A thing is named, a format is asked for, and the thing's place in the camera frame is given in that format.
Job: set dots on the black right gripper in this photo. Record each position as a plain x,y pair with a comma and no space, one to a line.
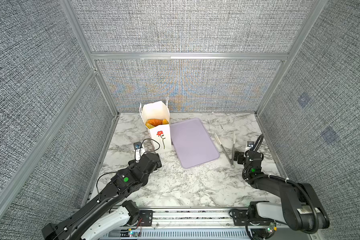
241,156

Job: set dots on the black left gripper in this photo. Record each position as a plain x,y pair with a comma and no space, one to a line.
159,163

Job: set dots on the striped croissant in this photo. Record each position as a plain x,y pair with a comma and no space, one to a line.
149,126

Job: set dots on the orange triangular pastry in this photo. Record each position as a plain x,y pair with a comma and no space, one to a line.
154,122

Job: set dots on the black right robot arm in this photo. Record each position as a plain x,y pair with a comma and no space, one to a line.
288,195

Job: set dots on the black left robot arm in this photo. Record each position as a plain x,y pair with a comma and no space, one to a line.
110,208

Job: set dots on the lilac plastic tray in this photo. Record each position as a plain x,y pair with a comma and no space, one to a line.
192,143

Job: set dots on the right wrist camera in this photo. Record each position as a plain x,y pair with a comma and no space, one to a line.
250,145

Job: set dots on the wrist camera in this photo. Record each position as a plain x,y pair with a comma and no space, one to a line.
250,145
139,150

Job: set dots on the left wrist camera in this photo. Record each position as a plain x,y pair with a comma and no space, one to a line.
139,150

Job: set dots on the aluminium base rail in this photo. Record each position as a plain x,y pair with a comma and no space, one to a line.
183,217

